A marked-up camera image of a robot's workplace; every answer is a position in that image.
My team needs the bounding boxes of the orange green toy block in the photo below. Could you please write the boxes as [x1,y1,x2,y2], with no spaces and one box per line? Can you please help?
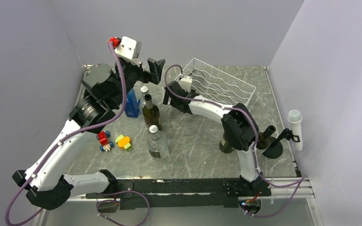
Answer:
[115,135,132,152]

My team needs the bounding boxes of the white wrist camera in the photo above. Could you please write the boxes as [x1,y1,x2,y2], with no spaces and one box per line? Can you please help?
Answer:
[178,76,193,92]
[115,36,142,66]

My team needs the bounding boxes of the white wire wine rack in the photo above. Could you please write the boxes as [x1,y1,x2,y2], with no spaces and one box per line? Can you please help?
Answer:
[174,58,256,106]

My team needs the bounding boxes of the small clear silver-cap bottle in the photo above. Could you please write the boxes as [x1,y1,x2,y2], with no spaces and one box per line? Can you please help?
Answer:
[138,86,149,111]

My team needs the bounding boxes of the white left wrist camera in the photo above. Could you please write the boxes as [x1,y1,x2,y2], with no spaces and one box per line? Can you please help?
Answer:
[115,36,142,66]

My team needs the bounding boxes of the green labelled wine bottle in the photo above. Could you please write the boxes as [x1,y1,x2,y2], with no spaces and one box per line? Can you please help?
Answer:
[256,125,276,150]

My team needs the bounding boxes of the dark olive wine bottle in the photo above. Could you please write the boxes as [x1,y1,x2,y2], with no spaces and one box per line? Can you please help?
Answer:
[142,94,162,131]

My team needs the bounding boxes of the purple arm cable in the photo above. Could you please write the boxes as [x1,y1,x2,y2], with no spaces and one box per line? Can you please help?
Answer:
[4,37,150,226]
[164,64,306,218]

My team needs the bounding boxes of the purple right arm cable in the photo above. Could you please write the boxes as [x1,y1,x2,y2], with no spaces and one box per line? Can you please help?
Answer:
[164,64,306,218]

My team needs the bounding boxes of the blue water bottle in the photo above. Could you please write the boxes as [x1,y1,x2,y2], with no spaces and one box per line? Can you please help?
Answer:
[124,89,140,118]

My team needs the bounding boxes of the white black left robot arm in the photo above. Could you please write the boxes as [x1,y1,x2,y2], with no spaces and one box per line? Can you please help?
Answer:
[12,58,165,210]

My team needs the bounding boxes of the clear silver cap bottle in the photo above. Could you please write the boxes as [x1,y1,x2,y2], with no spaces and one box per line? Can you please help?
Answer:
[148,125,170,160]

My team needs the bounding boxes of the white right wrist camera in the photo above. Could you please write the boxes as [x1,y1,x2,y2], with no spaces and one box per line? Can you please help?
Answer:
[178,76,193,92]

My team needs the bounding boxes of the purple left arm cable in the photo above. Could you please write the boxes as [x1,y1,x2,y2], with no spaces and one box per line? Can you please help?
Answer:
[4,37,150,226]

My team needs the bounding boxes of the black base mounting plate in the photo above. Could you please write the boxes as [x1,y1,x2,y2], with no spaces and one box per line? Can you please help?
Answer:
[85,178,272,210]

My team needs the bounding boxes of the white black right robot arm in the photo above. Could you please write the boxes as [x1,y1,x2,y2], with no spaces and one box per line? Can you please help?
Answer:
[163,81,271,196]

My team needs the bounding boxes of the black microphone stand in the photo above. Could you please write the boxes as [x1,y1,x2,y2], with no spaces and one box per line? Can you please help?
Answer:
[263,128,302,159]

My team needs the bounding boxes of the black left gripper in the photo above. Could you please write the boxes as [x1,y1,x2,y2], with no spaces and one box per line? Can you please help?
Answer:
[110,57,165,108]

